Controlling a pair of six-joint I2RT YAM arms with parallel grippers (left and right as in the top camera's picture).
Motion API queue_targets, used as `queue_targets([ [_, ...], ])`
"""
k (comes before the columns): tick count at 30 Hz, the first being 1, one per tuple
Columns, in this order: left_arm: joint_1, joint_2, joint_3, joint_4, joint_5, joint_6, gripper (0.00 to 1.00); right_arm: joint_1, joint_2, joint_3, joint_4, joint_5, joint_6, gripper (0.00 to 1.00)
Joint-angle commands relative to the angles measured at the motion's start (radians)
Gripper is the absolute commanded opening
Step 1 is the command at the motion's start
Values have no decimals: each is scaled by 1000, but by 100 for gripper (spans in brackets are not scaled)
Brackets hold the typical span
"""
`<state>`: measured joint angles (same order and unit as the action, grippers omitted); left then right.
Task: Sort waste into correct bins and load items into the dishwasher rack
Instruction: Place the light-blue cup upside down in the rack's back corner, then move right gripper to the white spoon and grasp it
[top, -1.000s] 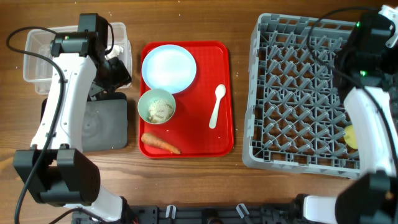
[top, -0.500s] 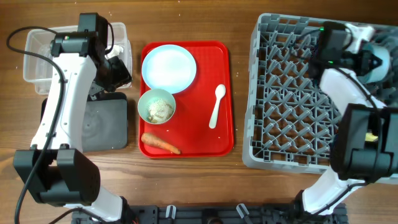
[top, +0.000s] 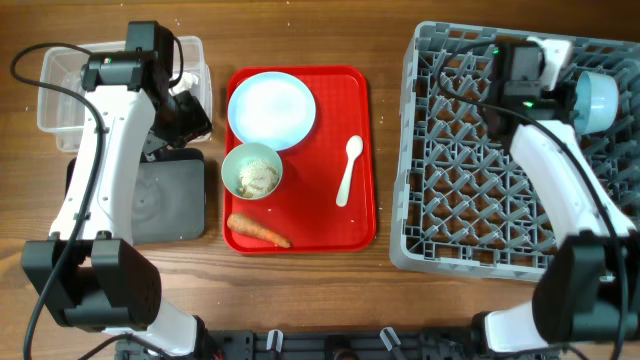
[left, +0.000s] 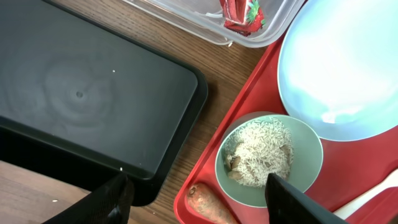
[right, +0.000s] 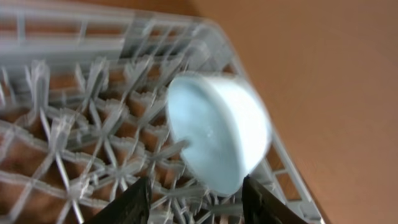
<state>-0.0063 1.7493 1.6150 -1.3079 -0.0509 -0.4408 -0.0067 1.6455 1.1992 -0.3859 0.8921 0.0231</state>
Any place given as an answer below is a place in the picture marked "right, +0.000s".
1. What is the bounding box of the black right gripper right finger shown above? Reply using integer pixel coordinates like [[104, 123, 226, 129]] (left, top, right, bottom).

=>
[[242, 175, 307, 224]]

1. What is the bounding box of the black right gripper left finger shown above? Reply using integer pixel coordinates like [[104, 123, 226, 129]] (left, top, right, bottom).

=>
[[84, 177, 152, 224]]

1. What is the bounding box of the light blue bowl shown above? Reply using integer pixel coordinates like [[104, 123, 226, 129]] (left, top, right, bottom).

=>
[[165, 71, 272, 195]]

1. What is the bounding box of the grey dishwasher rack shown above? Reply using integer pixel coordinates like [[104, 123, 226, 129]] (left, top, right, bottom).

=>
[[0, 0, 326, 224]]

